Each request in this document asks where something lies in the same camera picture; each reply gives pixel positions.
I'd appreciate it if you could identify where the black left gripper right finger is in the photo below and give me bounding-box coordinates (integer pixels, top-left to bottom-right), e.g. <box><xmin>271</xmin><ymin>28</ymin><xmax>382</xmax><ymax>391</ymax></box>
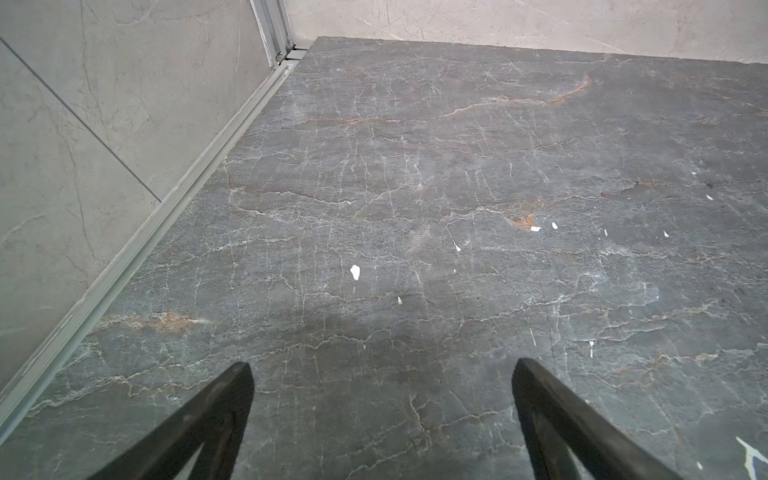
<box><xmin>511</xmin><ymin>358</ymin><xmax>680</xmax><ymax>479</ymax></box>

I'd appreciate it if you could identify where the aluminium frame rail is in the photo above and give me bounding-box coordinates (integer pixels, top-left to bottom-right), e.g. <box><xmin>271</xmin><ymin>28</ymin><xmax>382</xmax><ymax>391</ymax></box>
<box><xmin>1</xmin><ymin>1</ymin><xmax>296</xmax><ymax>437</ymax></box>

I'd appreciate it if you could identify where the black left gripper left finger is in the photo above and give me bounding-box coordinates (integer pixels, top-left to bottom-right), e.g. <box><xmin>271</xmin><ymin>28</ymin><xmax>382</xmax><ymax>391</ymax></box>
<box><xmin>91</xmin><ymin>362</ymin><xmax>255</xmax><ymax>479</ymax></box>

